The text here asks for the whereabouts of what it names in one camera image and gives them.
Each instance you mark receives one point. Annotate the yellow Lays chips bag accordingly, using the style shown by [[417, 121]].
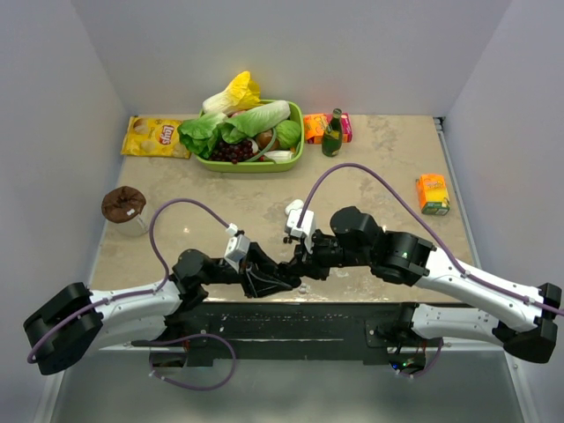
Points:
[[153, 137]]

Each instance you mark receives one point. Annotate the brown onion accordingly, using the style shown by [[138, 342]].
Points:
[[264, 138]]

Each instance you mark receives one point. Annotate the yellow napa cabbage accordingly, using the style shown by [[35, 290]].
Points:
[[242, 93]]

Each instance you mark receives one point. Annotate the green glass bottle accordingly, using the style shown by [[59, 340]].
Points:
[[333, 134]]

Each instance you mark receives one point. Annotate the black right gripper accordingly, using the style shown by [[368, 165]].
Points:
[[307, 263]]

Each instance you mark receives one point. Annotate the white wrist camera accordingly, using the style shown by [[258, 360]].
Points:
[[301, 228], [237, 247]]

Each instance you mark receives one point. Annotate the white earbud charging case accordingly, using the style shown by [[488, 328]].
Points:
[[295, 205]]

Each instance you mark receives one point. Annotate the orange pink snack box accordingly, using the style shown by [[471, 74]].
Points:
[[314, 126]]

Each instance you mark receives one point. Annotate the orange juice carton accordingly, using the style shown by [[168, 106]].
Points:
[[433, 194]]

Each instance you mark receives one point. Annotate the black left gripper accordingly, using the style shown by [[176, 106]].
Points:
[[256, 285]]

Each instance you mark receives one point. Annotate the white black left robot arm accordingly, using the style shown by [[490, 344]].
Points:
[[78, 320]]

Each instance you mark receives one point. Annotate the round green cabbage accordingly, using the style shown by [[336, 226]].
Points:
[[288, 134]]

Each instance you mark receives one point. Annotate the pale romaine lettuce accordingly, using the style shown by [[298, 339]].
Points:
[[254, 121]]

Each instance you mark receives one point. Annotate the green plastic basket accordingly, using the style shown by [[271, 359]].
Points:
[[257, 167]]

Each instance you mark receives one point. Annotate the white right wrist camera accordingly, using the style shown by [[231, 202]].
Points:
[[301, 228]]

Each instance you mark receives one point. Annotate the green lettuce leaf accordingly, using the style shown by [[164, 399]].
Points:
[[200, 136]]

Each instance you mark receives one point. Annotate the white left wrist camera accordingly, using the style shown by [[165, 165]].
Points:
[[237, 247]]

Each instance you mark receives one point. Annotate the dark red grapes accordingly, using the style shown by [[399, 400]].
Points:
[[234, 153]]

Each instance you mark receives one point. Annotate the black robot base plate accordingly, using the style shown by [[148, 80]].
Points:
[[355, 331]]

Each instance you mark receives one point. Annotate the brown topped beige cup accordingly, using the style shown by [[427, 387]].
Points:
[[128, 210]]

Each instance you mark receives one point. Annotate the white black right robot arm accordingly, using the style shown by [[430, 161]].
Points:
[[517, 317]]

